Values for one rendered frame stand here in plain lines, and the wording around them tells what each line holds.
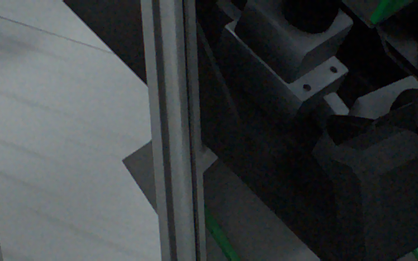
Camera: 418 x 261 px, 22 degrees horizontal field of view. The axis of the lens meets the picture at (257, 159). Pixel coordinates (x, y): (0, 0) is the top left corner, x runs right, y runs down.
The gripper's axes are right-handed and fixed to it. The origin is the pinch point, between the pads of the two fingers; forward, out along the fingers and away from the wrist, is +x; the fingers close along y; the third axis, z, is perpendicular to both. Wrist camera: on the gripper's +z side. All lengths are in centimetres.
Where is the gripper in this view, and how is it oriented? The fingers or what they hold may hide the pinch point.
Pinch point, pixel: (406, 124)
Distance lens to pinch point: 57.3
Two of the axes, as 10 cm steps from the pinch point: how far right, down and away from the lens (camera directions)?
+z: -1.1, -9.1, -4.0
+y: -7.6, 3.4, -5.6
